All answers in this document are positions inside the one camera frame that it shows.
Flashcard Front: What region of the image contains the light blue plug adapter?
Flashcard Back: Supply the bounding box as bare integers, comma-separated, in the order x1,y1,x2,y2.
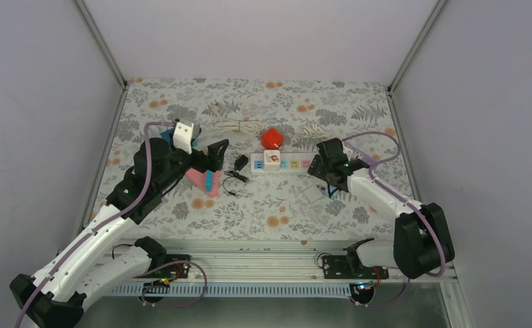
205,170,214,192

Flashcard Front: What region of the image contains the aluminium rail frame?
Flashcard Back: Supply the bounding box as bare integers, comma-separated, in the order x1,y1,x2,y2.
30,240,475,328

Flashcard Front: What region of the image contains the white multicolour power strip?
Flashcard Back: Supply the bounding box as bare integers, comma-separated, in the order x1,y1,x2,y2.
249,152,316,176

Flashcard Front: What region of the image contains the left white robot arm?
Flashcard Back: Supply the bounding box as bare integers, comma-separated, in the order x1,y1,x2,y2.
10,137,229,327

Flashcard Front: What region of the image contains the purple power strip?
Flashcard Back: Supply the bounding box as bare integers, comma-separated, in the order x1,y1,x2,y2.
343,143,378,166

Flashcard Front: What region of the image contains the white cube adapter with tiger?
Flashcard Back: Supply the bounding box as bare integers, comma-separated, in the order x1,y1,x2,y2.
263,150,281,172

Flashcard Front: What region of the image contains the pale blue small charger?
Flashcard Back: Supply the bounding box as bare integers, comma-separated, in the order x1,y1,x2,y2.
324,184,339,199

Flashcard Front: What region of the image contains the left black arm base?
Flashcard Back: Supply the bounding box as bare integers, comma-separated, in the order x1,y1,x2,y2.
139,254,191,304

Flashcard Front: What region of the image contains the dark blue cube socket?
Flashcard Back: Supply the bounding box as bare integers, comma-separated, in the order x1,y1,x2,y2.
160,128,174,144

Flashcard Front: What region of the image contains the floral table cloth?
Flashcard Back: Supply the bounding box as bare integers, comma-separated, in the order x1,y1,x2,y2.
96,78,411,241

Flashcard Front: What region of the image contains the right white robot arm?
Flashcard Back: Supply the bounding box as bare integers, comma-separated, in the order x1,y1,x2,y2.
307,138,455,279

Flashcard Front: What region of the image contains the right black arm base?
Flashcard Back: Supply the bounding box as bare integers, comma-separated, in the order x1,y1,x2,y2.
316,253,389,304

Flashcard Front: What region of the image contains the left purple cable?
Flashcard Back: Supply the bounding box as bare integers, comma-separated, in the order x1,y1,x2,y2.
12,121,178,328

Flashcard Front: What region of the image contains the red cube socket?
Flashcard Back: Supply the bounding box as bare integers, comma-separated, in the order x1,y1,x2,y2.
260,127,284,150

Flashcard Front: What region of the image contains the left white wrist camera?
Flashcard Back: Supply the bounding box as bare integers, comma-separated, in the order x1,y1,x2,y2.
172,120,201,154

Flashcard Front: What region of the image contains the white coiled cable with plug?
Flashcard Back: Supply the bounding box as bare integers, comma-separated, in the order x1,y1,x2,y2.
201,103,265,137

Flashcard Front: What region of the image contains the white charger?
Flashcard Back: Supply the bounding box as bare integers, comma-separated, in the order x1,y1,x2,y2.
302,184,324,204

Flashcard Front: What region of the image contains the white bundled power cable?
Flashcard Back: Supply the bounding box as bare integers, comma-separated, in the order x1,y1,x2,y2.
289,124,335,142

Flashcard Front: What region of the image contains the black power adapter with cable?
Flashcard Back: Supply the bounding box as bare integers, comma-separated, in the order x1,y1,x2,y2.
222,154,250,196

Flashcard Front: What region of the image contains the pink triangular power strip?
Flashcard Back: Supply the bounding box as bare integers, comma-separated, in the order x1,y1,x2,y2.
185,169,222,197

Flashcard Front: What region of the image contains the teal power strip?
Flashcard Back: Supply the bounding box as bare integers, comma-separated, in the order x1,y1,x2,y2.
191,139,204,150

